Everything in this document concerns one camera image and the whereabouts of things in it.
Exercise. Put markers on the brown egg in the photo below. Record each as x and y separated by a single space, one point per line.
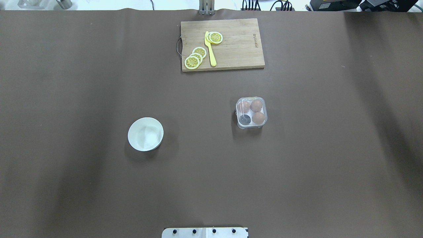
243 107
258 118
256 105

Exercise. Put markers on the clear plastic egg box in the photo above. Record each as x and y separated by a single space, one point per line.
244 121

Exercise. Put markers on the yellow toy knife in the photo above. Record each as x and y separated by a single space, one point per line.
212 58

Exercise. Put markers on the yellow lemon slice stack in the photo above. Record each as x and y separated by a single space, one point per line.
195 59

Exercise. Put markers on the white ceramic bowl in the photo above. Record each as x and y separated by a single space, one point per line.
145 134

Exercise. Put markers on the wooden cutting board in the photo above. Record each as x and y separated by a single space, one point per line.
241 47

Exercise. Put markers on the yellow lemon slice pair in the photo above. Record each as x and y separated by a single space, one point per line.
214 37

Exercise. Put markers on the aluminium frame post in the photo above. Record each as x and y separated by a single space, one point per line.
206 7

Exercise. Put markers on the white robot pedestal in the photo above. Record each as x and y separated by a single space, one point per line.
205 232

